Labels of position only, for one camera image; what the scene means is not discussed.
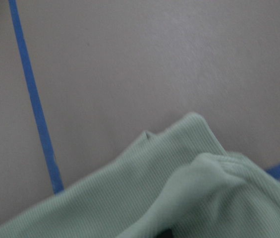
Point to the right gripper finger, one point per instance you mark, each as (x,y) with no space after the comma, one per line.
(165,234)

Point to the olive green long-sleeve shirt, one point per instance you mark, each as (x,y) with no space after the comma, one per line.
(181,179)

